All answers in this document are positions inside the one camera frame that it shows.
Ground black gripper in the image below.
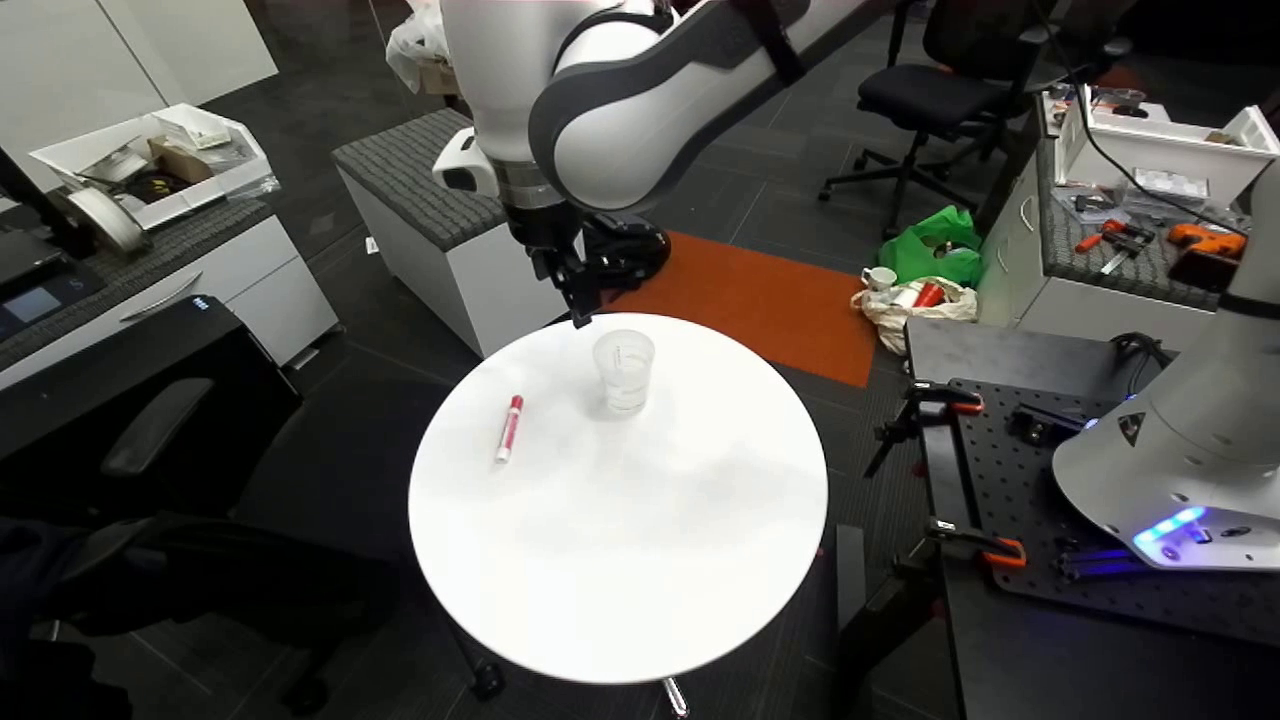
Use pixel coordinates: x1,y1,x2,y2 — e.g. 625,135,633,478
501,190,673,333

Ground clear plastic cup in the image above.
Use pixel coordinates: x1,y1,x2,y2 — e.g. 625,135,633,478
589,324,660,426

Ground orange rug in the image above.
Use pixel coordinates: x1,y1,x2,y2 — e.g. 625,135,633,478
602,227,884,391

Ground grey cushioned white bench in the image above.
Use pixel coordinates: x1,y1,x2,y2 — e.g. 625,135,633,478
329,103,575,360

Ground white plastic bag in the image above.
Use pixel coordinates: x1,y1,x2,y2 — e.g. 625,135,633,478
381,0,465,102

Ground white printed bag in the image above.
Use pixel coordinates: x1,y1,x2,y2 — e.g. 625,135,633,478
849,264,985,360

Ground black office chair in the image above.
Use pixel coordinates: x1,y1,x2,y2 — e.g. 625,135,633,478
0,292,453,720

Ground white drawer cabinet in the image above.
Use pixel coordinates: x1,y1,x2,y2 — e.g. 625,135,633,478
0,195,344,395

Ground green bag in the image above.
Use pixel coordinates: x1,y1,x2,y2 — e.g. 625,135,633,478
876,200,986,292

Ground black rolling desk chair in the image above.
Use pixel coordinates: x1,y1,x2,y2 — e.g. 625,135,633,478
817,0,1072,237

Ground white tray box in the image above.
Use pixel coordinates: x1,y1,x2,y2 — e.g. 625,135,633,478
28,102,281,231

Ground brown item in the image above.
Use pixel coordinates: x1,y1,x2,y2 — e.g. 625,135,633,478
138,134,216,194

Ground white tool cart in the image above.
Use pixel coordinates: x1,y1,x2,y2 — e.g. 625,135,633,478
1016,84,1280,353

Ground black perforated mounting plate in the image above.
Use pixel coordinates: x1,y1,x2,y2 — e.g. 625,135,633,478
916,375,1280,653

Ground tape roll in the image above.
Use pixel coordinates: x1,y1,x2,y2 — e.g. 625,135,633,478
61,184,152,255

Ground white cupboard doors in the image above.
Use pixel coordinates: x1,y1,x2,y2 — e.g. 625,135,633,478
0,0,282,157

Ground black device with screen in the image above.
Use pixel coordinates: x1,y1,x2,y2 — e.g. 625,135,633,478
0,251,102,353

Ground white plastic bin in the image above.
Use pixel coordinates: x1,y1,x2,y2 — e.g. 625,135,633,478
1076,84,1280,203

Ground orange power drill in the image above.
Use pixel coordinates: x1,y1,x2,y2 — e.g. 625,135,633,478
1162,218,1253,264

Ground orange handled black clamp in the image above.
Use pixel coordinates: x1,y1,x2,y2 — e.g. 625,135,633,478
907,375,992,426
929,516,1033,575

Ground red handled pliers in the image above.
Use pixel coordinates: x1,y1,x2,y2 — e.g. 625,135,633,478
1072,218,1152,255

